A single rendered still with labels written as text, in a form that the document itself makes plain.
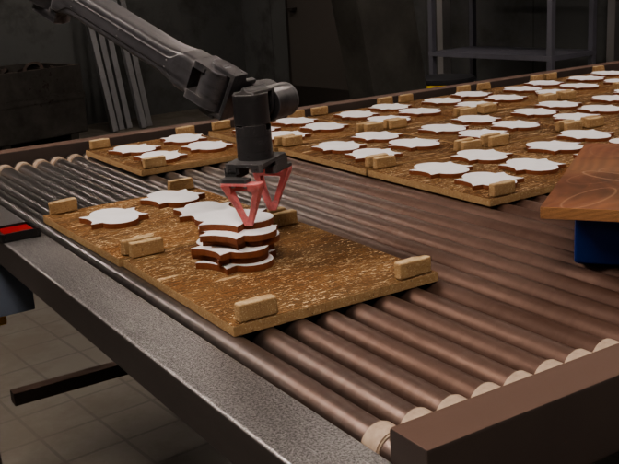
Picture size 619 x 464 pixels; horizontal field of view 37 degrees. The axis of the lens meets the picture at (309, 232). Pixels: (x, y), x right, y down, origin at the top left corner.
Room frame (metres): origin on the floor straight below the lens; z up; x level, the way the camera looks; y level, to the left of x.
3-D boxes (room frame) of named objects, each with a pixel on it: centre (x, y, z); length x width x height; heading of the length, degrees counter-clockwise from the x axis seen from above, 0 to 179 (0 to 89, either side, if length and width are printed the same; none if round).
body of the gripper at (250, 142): (1.47, 0.08, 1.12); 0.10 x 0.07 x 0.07; 158
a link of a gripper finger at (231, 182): (1.44, 0.09, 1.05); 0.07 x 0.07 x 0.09; 68
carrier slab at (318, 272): (1.43, 0.06, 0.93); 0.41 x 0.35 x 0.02; 31
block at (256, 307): (1.19, 0.08, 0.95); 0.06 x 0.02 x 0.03; 121
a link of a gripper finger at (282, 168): (1.50, 0.07, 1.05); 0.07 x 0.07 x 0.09; 68
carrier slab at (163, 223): (1.78, 0.29, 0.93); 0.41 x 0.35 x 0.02; 32
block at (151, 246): (1.52, 0.28, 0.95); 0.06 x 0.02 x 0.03; 121
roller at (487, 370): (1.78, 0.25, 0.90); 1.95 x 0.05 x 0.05; 31
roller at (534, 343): (1.83, 0.17, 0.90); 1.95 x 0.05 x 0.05; 31
